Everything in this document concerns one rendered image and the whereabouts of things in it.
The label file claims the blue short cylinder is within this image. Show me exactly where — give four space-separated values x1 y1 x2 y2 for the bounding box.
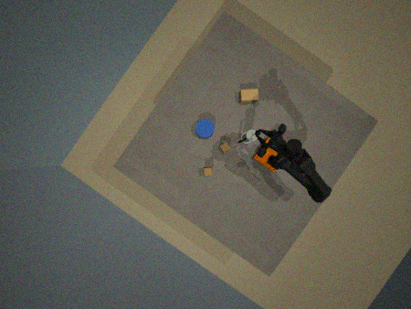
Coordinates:
195 119 215 138

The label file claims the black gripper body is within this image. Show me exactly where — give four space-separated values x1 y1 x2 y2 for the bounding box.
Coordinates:
257 123 287 158

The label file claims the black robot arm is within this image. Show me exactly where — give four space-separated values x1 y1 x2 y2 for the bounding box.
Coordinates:
267 133 332 202

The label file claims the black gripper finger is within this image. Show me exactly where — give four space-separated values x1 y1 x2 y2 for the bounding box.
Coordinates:
259 129 276 138
255 134 266 147

